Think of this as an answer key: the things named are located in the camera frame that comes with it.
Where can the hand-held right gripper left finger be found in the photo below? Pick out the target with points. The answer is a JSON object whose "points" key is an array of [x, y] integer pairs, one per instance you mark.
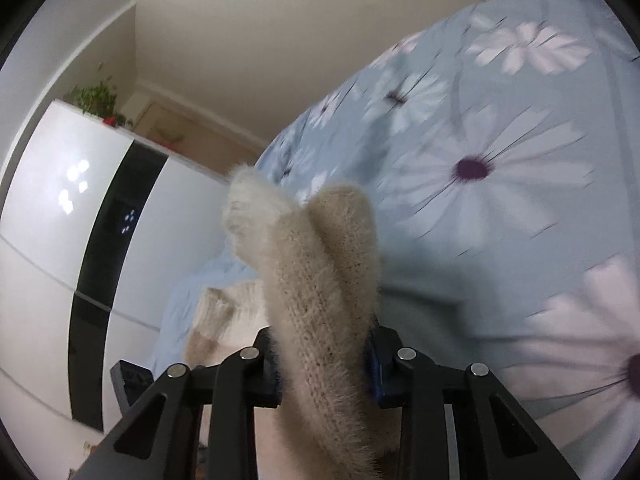
{"points": [[267, 380]]}

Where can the green potted plant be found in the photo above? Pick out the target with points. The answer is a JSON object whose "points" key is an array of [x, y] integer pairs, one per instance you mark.
{"points": [[97, 97]]}

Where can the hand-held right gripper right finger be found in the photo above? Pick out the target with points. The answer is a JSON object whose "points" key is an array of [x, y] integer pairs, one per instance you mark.
{"points": [[382, 377]]}

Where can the black power strip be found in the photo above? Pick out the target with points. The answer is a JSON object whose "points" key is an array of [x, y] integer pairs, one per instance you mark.
{"points": [[131, 377]]}

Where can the beige fuzzy knit sweater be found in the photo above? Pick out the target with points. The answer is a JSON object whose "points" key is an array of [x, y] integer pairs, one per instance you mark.
{"points": [[320, 280]]}

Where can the white wardrobe with black panel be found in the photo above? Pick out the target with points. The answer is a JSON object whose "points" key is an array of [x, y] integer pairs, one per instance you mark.
{"points": [[75, 260]]}

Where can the blue floral bed sheet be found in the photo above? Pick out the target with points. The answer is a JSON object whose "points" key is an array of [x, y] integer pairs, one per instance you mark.
{"points": [[475, 185]]}

